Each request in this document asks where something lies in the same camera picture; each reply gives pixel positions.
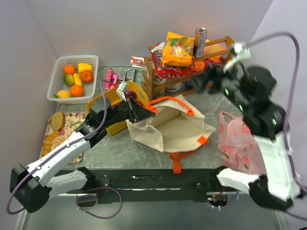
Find silver blue drink can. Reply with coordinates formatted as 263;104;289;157
193;27;207;58

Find red snack bag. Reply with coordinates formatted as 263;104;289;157
149;42;197;79

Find orange yellow snack bag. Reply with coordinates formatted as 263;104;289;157
162;32;195;67

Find floral canvas tote bag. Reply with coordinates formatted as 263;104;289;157
127;95;215;174

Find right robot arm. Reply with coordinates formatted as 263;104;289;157
191;65;306;211

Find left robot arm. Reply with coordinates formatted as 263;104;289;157
10;97;155;213

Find pink plastic grocery bag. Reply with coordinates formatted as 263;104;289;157
218;111;267;175

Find yellow plastic tub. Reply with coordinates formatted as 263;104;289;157
86;81;149;136

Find purple toy onion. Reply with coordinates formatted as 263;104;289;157
124;90;137;100

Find white cup on shelf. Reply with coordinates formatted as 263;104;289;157
165;82;182;92

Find wooden shelf rack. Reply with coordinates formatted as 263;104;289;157
141;36;235;101

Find silver chocolate bar box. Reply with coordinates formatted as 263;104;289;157
117;68;135;83

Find pink candy box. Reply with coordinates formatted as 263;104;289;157
104;69;118;90

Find red silver foil packet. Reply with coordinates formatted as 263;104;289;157
130;56;147;70

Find small orange toy pumpkin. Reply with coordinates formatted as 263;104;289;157
80;70;94;83

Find orange toy tangerine bottom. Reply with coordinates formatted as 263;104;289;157
70;85;84;97

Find orange toy tangerine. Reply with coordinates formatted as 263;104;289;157
70;85;84;97
63;65;76;75

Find yellow toy banana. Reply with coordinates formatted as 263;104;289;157
73;73;83;87

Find yellow toy pepper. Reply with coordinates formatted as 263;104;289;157
78;63;93;73

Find toy mango green yellow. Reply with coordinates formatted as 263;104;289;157
63;74;74;87

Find toy bread slice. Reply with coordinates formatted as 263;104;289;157
50;112;66;131

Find orange toy tangerine top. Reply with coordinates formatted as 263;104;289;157
63;65;76;75

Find white plastic fruit basket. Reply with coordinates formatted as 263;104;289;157
47;55;98;104

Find toy croissant bread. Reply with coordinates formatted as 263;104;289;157
41;131;60;156

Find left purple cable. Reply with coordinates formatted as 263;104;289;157
6;79;123;219

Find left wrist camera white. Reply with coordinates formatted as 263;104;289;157
116;81;129;101

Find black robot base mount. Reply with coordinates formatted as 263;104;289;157
67;167;238;209

